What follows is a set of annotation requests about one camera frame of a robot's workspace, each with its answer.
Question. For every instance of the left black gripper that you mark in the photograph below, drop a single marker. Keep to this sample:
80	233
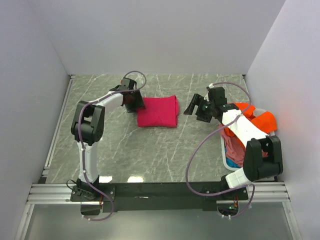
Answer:
139	104

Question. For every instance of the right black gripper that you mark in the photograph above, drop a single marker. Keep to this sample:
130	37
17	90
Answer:
199	101

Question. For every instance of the magenta t shirt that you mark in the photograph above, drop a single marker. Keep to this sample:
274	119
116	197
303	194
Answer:
158	112

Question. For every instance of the orange t shirt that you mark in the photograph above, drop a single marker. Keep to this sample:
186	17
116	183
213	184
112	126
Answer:
248	122

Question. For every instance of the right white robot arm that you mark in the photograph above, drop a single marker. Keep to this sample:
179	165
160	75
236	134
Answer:
263	153

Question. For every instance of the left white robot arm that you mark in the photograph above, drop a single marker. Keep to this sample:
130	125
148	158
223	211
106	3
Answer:
88	128

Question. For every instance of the white plastic laundry basket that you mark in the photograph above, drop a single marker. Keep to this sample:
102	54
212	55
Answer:
263	120

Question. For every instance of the salmon pink t shirt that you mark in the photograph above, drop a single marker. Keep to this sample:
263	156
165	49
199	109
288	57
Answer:
234	149

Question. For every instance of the blue t shirt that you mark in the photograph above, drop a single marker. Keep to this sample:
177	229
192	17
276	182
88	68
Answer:
231	163

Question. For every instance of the black base beam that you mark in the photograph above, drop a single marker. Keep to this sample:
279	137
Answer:
150	196

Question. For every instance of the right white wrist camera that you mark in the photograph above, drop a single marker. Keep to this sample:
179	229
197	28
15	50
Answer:
210	93

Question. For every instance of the aluminium frame rail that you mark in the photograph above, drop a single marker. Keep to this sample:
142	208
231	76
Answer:
54	194

